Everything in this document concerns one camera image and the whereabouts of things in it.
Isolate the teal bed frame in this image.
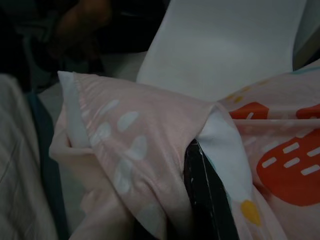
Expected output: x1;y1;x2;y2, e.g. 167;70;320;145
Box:
25;90;70;240

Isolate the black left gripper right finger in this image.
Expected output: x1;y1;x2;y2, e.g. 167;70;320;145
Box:
196;139;247;240

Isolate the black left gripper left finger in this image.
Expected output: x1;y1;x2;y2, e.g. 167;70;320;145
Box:
183;142;219;240

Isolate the pink patterned pillow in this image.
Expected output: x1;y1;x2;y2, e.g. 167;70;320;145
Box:
48;58;320;240

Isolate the beige sheeted bed mattress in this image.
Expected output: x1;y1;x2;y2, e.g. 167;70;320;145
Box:
0;73;60;240

